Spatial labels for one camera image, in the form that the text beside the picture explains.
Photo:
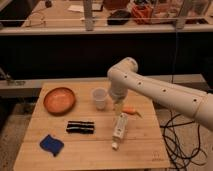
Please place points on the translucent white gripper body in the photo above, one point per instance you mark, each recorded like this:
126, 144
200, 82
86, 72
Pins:
118, 106

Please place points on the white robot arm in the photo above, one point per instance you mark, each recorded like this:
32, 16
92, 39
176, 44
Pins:
193, 103

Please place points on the orange carrot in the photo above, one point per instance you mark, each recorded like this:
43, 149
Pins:
131, 111

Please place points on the clear plastic cup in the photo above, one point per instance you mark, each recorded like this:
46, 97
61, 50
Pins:
99, 96

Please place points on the white tube with cap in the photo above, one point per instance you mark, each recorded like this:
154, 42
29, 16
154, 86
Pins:
119, 130

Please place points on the black and white striped block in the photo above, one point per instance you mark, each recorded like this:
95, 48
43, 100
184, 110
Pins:
83, 127

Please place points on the orange wooden bowl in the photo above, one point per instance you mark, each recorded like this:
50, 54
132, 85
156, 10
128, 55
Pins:
59, 101

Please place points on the blue cloth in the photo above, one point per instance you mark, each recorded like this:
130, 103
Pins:
52, 145

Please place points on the black object on shelf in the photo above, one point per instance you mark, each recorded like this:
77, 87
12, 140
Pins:
119, 17

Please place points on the orange crate on shelf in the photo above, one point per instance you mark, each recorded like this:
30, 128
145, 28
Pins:
153, 15

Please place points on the white paper on shelf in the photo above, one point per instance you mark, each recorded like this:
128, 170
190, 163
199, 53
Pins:
76, 8

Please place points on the metal clamp at left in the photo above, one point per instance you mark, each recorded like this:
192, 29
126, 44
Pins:
9, 80

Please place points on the metal post left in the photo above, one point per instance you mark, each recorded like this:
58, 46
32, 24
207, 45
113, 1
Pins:
87, 4

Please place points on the metal post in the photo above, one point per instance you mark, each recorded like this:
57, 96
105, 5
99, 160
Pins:
87, 4
181, 19

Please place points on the metal post right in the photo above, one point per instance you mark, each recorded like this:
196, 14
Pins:
181, 19

